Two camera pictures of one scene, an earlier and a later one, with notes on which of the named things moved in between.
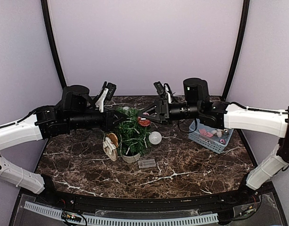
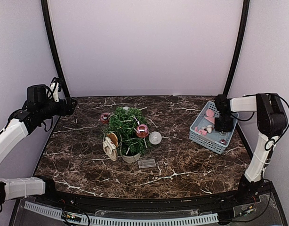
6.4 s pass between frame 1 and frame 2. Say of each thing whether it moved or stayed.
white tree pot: stayed
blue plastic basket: stayed
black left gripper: moved
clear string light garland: moved
